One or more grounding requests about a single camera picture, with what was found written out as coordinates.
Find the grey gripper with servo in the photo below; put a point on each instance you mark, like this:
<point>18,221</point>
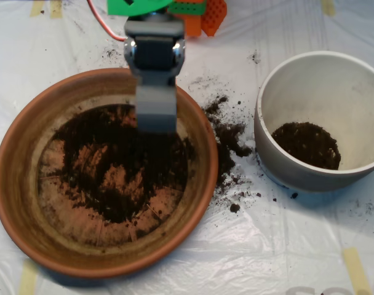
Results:
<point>154,55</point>

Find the dark soil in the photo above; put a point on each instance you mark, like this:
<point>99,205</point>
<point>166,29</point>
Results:
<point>307,147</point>
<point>82,129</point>

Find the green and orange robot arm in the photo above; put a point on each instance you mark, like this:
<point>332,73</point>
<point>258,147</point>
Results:
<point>125,7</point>

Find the spilled soil pile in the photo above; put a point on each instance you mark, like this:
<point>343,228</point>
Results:
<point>227,144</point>

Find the dark brown debris chunk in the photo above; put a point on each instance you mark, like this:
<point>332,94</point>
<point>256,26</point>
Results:
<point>235,208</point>

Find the white ceramic pot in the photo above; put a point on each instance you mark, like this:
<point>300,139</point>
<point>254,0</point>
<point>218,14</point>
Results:
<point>313,92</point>

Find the terracotta plant saucer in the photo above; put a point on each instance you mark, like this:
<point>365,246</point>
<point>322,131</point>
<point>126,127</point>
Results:
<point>21,215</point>

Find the beige masking tape strip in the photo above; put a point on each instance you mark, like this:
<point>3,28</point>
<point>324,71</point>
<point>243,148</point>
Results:
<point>56,8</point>
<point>28,279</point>
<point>328,6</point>
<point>36,7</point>
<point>356,270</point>

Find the clear plastic cover sheet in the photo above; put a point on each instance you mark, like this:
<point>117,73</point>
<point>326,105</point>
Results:
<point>267,246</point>

